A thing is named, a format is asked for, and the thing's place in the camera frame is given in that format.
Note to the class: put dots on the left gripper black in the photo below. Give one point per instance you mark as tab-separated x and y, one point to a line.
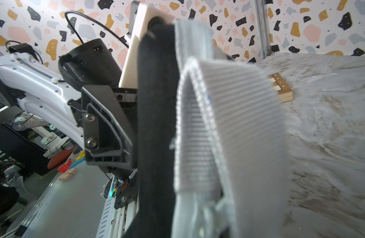
106	112

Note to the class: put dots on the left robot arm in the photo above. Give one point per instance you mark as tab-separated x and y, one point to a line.
41	92

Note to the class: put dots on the wooden chessboard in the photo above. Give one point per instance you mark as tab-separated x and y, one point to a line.
281	87

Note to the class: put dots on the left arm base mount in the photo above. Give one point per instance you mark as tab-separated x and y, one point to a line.
122	187

